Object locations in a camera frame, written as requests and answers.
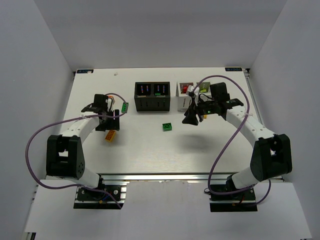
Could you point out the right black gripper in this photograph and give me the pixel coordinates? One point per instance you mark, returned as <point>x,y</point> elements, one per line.
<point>197,110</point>

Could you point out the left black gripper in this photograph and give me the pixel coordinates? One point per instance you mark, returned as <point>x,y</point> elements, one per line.
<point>110,122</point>

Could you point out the orange long lego brick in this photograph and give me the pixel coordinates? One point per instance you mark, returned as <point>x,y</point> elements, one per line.
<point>110,135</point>

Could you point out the lime small lego brick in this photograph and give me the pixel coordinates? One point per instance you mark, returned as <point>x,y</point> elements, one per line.
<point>203,90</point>

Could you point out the red rounded lego block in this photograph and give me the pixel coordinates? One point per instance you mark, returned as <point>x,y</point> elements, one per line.
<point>184,89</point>

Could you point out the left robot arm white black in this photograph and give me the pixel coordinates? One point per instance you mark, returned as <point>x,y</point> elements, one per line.
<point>65,157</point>

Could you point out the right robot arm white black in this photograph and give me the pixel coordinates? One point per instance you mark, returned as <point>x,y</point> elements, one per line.
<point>271,152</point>

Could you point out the white two-compartment container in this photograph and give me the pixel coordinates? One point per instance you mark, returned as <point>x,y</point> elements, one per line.
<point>183,100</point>

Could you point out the dark green long lego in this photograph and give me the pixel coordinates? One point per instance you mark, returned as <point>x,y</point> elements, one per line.
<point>125,106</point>

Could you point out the dark green 2x2 lego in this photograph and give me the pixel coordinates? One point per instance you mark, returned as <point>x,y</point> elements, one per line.
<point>167,127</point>

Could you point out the black two-compartment container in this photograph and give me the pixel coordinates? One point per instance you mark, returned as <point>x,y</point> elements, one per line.
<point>146,100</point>

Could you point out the blue label left corner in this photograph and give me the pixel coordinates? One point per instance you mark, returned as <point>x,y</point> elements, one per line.
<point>84,71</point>

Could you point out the blue label corner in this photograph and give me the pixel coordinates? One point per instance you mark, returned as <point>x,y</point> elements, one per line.
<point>84,71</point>
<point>233,69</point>

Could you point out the blue label right corner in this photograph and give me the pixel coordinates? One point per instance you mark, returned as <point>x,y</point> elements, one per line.
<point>233,69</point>

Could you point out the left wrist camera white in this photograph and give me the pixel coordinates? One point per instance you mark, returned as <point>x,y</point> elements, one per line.
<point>110,104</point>

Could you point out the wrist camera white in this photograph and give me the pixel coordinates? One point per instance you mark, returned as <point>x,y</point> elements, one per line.
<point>110,104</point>
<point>193,92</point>

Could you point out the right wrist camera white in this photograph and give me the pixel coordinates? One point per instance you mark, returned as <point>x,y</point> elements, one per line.
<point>193,92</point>

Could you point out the aluminium table front rail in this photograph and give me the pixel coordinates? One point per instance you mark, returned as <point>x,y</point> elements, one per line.
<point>156,177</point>

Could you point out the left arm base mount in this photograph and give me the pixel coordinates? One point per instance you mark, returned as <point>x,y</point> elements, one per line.
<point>92,200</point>

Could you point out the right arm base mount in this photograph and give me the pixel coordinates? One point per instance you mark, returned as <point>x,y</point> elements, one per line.
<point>233,203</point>

